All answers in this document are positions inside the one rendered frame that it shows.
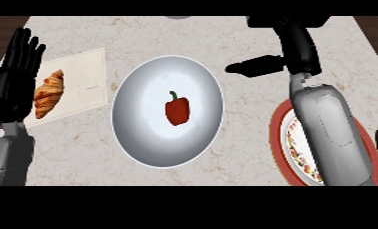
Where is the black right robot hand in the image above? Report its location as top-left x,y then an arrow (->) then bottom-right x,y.
225,15 -> 332,79

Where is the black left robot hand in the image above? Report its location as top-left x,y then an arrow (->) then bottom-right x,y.
0,27 -> 48,124

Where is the red-rimmed patterned bowl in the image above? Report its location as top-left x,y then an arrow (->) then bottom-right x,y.
269,99 -> 378,187

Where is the red bell pepper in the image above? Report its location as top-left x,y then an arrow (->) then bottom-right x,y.
164,90 -> 192,127

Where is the white plate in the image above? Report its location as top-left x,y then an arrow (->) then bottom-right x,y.
111,54 -> 226,169

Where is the croissant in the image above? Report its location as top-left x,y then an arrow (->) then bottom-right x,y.
33,68 -> 67,120

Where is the pale cutting board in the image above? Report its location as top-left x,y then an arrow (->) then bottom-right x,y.
22,47 -> 110,129

